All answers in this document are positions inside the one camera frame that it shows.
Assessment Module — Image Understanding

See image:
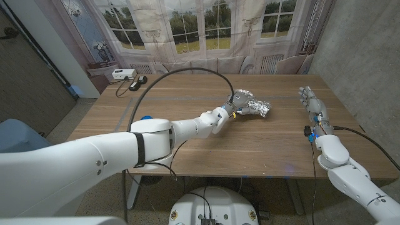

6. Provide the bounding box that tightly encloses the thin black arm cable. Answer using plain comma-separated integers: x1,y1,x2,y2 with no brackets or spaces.
310,142,317,225
126,139,188,188

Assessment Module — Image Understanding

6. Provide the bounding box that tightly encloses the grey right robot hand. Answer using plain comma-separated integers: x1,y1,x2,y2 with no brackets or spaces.
298,86,334,140

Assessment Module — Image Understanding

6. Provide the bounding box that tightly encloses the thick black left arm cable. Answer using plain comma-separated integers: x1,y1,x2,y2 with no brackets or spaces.
121,67,235,223

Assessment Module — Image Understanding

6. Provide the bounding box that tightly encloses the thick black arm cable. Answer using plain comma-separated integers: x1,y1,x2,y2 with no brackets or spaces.
332,125,400,172
121,67,235,223

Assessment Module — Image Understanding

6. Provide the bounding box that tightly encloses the white table leg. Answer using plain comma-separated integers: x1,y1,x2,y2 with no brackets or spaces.
286,177,306,216
126,174,143,210

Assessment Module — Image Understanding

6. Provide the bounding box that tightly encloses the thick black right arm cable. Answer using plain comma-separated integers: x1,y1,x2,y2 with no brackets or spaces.
332,125,400,172

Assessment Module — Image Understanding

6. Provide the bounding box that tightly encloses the printed window backdrop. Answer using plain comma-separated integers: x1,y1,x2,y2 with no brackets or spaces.
34,0,337,96

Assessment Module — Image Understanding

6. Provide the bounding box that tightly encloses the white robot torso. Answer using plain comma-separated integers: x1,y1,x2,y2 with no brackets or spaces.
168,186,259,225

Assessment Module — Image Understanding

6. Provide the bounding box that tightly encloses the white power strip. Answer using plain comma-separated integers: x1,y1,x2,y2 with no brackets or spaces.
111,68,138,81

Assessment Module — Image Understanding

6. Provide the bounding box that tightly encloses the black adapter cord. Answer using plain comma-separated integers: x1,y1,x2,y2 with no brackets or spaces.
109,76,138,98

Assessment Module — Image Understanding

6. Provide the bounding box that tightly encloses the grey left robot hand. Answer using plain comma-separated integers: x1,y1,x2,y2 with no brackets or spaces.
223,92,261,118

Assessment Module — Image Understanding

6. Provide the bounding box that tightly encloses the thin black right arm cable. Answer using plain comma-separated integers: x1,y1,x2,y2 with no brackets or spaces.
310,142,317,225

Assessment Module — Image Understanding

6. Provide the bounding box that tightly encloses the blue chair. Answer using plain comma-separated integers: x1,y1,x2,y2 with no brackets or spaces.
0,117,51,154

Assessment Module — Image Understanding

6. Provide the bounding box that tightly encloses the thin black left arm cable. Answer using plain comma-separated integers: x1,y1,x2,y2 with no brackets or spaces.
126,139,188,188

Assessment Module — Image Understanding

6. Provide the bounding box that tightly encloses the aluminum foil sheet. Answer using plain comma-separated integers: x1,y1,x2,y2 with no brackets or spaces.
234,89,272,118

